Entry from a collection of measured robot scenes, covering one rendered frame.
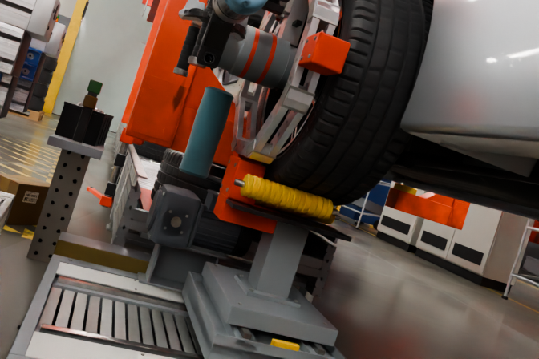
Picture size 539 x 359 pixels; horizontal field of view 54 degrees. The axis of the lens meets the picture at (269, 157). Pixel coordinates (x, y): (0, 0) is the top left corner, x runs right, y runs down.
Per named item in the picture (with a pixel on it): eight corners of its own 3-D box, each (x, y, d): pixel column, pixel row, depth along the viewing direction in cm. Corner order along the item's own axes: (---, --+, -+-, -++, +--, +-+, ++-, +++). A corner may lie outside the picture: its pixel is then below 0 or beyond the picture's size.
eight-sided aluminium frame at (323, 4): (290, 172, 123) (362, -52, 123) (264, 163, 121) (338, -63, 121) (238, 153, 175) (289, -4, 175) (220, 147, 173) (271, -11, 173)
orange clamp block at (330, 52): (326, 76, 123) (342, 74, 115) (295, 65, 121) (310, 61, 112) (335, 47, 123) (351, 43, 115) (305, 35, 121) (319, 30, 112)
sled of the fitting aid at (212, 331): (339, 394, 134) (351, 357, 134) (204, 369, 123) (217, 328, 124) (281, 319, 182) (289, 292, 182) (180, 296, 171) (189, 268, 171)
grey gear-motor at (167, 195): (255, 316, 176) (287, 216, 176) (129, 288, 164) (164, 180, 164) (242, 298, 193) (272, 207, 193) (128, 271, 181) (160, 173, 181)
